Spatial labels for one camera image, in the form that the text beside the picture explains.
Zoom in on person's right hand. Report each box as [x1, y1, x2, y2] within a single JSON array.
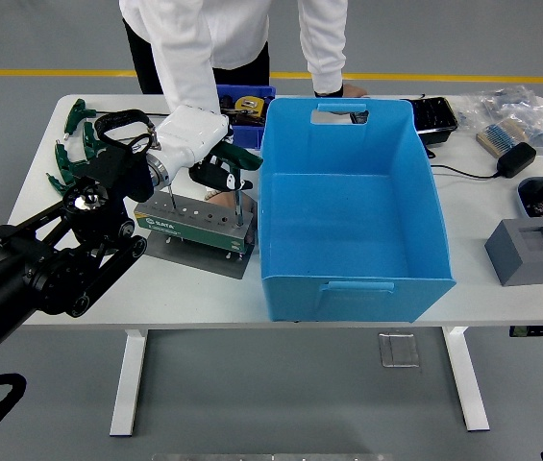
[[206, 187, 259, 215]]

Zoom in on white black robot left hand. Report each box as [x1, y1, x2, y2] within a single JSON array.
[[153, 104, 256, 194]]

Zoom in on large green T-handle hex key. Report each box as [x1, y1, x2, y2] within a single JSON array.
[[201, 140, 265, 228]]

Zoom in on green grey hex key stand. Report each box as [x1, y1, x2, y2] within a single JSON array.
[[134, 190, 259, 280]]

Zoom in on large light blue plastic box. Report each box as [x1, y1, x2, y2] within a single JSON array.
[[257, 97, 458, 324]]

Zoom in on black parts in bin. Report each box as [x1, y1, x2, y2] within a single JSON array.
[[217, 94, 266, 129]]

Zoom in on small dark blue parts bin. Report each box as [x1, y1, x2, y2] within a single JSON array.
[[216, 85, 278, 151]]

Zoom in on yellow tape measure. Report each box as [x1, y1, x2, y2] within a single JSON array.
[[234, 94, 275, 117]]

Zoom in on black plastic tray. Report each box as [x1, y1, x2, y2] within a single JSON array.
[[399, 95, 459, 147]]

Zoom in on white table leg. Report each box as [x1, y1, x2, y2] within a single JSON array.
[[109, 328, 150, 438], [441, 326, 491, 432]]

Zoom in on person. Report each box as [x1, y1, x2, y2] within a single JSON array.
[[119, 0, 371, 215]]

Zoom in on resistor tape bundle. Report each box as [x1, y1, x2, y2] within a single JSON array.
[[475, 117, 528, 158]]

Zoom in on clear bags of components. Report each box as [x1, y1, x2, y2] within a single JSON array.
[[456, 85, 543, 158]]

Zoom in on black power adapter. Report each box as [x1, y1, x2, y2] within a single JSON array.
[[496, 141, 538, 180]]

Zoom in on metal floor plate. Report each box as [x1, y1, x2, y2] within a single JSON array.
[[378, 331, 421, 369]]

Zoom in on grey foam block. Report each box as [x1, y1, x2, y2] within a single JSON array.
[[484, 218, 543, 288]]

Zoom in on green T-handle key, thin black shaft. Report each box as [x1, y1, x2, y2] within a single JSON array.
[[63, 98, 104, 141]]

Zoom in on black adapter cable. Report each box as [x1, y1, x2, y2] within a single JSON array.
[[424, 143, 502, 181]]

